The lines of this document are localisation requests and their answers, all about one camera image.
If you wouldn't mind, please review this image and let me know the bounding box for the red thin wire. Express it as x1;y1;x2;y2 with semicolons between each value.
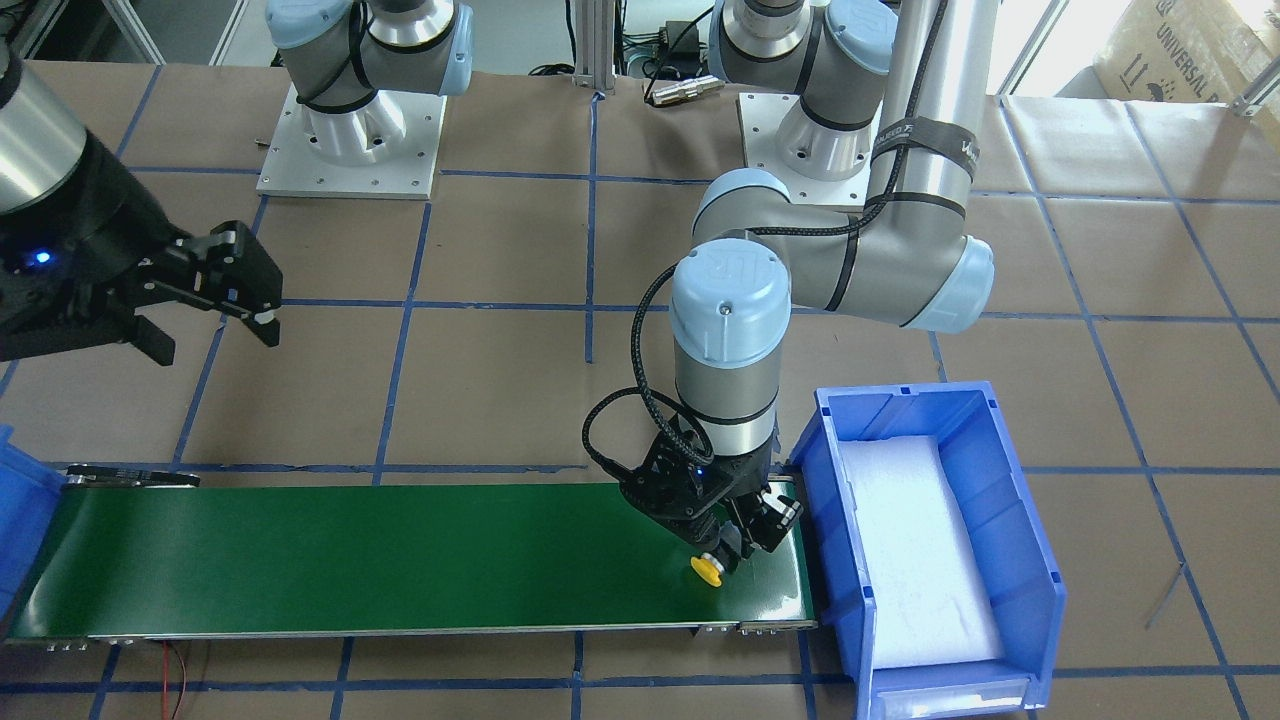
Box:
160;642;189;720

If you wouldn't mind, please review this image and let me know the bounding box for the aluminium frame post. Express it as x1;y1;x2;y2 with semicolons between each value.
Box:
570;0;620;96

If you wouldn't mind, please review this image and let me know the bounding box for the silver cylindrical connector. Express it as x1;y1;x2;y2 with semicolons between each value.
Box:
644;76;726;108

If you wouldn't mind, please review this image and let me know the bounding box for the blue plastic bin with foam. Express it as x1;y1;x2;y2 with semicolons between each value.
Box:
792;380;1068;719

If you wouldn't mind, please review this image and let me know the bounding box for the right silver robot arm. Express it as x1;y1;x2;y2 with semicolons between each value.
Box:
1;1;474;366

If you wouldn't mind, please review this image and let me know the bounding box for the green conveyor belt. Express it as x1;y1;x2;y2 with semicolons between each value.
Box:
8;483;817;643

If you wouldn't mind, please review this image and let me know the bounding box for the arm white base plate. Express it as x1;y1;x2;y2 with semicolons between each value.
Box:
256;88;448;200
739;92;881;211

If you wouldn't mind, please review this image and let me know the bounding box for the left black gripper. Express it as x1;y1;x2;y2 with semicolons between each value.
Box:
616;436;804;573

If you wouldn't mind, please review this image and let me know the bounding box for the cardboard box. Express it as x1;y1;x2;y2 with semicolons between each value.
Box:
1092;1;1279;102

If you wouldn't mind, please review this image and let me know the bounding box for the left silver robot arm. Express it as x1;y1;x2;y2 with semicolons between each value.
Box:
593;1;998;585

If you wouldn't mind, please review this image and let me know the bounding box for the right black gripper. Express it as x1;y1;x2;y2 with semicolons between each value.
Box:
1;133;283;366

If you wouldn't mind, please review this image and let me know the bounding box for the yellow mushroom push button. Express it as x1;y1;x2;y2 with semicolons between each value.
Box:
689;551;733;588

